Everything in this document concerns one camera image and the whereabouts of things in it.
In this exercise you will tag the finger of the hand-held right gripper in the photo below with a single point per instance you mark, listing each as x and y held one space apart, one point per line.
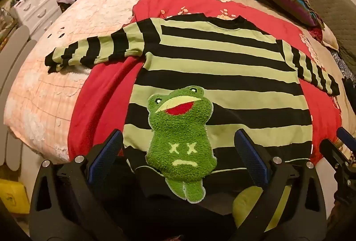
333 153
346 135

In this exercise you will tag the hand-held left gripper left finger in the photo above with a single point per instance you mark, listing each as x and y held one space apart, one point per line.
107 150

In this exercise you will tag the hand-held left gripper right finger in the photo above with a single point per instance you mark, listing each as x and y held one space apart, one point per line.
250 157

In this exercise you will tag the green black striped frog sweater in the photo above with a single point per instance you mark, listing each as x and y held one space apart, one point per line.
208 62

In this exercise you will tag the red floral blanket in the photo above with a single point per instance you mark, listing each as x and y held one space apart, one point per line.
105 96

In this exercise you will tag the dark floral cloth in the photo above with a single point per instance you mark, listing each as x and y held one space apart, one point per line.
345 71

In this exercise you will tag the white pink plaid blanket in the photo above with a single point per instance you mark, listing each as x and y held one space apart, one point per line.
41 96

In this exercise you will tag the white pillow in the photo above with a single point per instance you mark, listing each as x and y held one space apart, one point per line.
331 36

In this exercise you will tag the yellow box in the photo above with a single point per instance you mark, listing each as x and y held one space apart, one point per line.
12 196

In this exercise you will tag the dark red cloth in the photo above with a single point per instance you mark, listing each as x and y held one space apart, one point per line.
315 32

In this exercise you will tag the grey rounded bed panels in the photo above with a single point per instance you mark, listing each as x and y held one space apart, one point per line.
19 43

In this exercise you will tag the white drawer chest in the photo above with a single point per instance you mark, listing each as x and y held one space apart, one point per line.
39 7

